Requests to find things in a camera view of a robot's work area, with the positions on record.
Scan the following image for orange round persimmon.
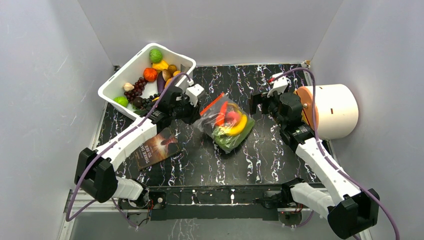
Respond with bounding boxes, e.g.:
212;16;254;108
143;67;158;83

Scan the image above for round cylinder with coloured lid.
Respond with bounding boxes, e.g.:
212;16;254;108
315;84;359;140

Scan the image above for red grape bunch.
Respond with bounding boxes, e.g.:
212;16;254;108
124;77;147;103

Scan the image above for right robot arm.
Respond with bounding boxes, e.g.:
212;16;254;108
249;92;379;240

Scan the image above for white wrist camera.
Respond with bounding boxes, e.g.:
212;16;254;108
266;72;289;98
185;80;205;107

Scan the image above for dark book with orange cover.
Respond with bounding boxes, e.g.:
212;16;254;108
133;127;182;171

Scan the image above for white plastic bin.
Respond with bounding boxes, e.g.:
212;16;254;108
97;43;197;120

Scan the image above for yellow banana bunch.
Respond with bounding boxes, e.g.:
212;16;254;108
216;103;248;136

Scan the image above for clear zip top bag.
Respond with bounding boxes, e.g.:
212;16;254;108
194;93;255;154

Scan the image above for white garlic bulb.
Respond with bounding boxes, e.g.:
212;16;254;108
122;82;135;92

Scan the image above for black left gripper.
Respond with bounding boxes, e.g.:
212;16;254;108
170;95;201;126

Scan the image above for red carrot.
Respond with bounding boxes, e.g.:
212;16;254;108
214;101;228;127

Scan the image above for green leafy vegetable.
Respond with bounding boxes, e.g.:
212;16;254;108
212;117;255;153

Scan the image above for black base bar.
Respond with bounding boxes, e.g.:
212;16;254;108
150;184;294;221

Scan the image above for dark brown round fruit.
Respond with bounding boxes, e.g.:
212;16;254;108
131;96;144;109

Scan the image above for small green round fruit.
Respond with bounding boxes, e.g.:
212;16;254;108
113;96;129;108

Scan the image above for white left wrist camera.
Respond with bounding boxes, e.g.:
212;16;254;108
185;80;205;107

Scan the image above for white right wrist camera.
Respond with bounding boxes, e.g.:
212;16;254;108
266;72;289;98

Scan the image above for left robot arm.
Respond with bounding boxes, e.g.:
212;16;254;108
74;84;205;208

